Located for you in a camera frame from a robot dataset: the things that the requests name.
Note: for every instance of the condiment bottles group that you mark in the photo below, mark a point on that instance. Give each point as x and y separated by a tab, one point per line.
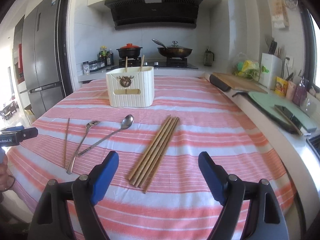
106	55

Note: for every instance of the purple soap bottle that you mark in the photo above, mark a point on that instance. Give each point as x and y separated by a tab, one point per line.
300	92

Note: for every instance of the grey refrigerator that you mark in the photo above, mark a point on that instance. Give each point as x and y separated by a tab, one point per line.
40	57

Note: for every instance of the wooden cutting board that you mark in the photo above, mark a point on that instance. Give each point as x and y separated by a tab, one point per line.
226	82

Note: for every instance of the black pot orange lid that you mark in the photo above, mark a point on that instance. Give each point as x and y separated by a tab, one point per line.
129	51

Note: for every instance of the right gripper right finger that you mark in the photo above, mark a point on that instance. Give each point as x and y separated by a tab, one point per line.
264	219

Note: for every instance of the wall calendar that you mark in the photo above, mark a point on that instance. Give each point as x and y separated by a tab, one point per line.
279	14

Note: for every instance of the black wok pan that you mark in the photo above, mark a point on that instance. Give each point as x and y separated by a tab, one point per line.
172	51

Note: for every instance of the steel spoon curved handle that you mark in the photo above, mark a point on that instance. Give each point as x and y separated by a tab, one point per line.
72	161

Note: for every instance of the person's left hand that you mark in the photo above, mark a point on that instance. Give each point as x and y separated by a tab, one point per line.
6	179

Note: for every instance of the black gas stove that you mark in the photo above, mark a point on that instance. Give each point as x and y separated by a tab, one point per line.
168	63

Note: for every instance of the yellow snack packet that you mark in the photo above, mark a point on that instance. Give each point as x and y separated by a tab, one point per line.
281	86

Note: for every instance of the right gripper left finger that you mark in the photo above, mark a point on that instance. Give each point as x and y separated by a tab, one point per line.
51	219

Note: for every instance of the pink striped tablecloth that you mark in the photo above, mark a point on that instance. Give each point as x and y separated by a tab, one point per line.
158	191

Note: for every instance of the white spice jar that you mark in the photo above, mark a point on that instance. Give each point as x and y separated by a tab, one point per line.
85	66

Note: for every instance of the black range hood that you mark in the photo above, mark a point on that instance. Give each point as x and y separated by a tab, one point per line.
153	13

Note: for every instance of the white ribbed utensil holder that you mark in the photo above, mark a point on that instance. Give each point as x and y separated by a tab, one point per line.
131	87

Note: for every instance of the yellow green plastic bag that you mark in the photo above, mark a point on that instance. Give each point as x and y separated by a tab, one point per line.
247	68

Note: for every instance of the long steel spoon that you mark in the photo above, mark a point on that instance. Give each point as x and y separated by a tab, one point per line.
125	124

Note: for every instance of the thin dark chopstick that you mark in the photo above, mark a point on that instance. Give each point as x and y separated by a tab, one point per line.
65	143

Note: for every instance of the white knife block box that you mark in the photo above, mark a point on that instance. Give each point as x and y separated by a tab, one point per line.
270	69

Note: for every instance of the mint green mat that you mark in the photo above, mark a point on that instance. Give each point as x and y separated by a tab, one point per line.
268	103

